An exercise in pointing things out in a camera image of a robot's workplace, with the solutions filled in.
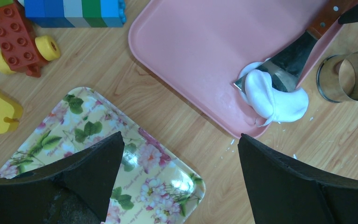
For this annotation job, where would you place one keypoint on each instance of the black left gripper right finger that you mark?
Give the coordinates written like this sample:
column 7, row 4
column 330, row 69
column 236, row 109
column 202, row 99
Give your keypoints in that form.
column 284, row 190

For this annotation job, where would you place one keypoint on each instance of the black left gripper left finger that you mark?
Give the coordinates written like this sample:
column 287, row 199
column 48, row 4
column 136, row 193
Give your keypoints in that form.
column 72, row 190

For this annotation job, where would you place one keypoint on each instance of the white dough ball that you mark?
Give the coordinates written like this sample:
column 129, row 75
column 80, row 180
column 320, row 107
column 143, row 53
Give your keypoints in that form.
column 269, row 103

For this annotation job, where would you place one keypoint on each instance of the metal dough scraper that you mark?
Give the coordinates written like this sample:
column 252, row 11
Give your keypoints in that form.
column 286, row 67

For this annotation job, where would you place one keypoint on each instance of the floral rectangular tray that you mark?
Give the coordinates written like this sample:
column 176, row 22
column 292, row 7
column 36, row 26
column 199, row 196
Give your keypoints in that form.
column 153, row 186

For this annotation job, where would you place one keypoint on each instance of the red toy brick car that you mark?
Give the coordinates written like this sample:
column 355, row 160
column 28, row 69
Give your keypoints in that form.
column 21, row 50

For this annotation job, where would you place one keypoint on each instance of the blue green white brick stack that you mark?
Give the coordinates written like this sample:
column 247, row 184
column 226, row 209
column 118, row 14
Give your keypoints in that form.
column 76, row 13

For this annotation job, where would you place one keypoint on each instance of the yellow triangular toy frame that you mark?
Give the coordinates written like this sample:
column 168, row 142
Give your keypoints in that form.
column 10, row 113

